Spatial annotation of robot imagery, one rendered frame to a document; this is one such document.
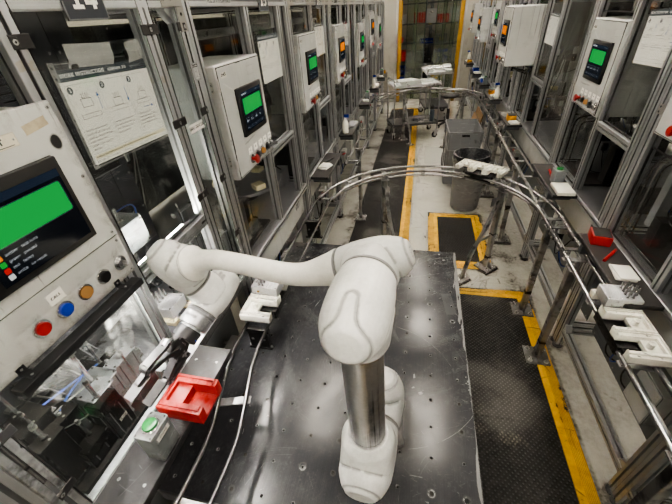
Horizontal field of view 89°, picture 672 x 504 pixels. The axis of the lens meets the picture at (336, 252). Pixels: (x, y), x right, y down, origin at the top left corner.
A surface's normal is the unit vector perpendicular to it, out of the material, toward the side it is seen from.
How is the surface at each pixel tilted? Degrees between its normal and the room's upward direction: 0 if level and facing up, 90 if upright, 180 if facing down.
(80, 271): 90
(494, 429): 0
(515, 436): 0
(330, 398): 0
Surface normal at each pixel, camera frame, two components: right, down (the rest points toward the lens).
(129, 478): -0.07, -0.81
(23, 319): 0.98, 0.07
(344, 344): -0.29, 0.48
